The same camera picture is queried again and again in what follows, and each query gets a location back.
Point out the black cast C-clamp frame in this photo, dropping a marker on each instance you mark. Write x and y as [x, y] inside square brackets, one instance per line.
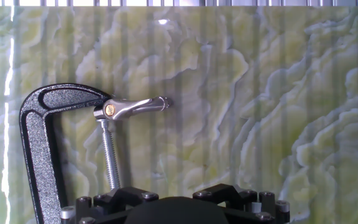
[36, 140]

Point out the silver threaded clamp screw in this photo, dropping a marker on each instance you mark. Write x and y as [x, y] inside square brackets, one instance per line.
[110, 155]

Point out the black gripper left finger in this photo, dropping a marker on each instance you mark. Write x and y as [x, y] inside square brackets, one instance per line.
[117, 199]

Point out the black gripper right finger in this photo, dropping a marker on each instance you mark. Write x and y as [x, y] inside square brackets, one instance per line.
[247, 202]

